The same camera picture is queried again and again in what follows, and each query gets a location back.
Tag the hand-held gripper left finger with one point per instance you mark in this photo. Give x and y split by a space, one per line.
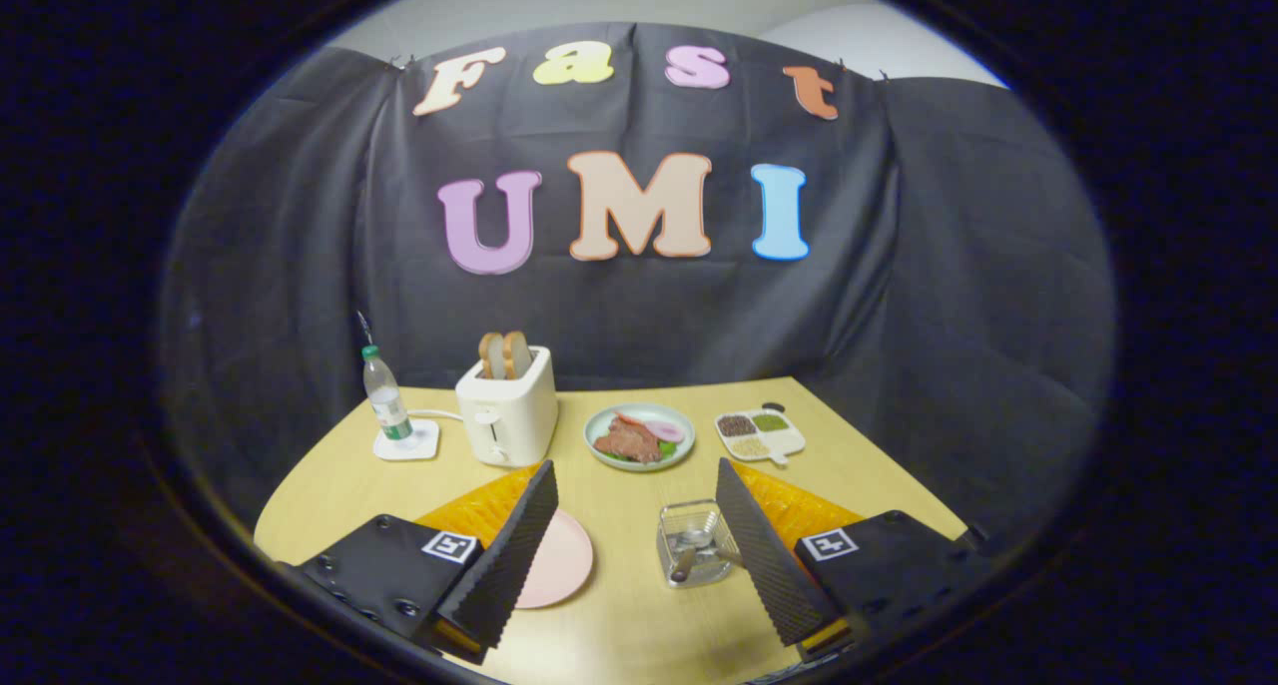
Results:
509 555

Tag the brown meat slice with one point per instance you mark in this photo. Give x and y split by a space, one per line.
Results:
627 442

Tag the pink ham slice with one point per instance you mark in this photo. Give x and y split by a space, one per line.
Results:
667 431

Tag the red tomato slice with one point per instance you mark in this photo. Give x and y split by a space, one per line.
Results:
629 419

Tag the black backdrop cloth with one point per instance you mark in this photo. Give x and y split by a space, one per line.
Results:
949 266

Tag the light green plate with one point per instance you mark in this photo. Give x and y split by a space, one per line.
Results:
681 452

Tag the clear plastic water bottle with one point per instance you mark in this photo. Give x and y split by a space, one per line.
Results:
387 405

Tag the white square coaster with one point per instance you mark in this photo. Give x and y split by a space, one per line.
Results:
424 443

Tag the toast slice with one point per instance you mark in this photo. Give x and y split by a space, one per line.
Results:
491 355
517 353

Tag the white divided condiment dish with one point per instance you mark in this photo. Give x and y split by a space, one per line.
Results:
764 435

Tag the white toaster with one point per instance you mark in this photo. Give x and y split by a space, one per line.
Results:
519 415

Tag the pink plate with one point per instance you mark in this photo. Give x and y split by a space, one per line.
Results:
561 560

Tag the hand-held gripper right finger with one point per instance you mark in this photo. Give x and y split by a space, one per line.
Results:
764 555

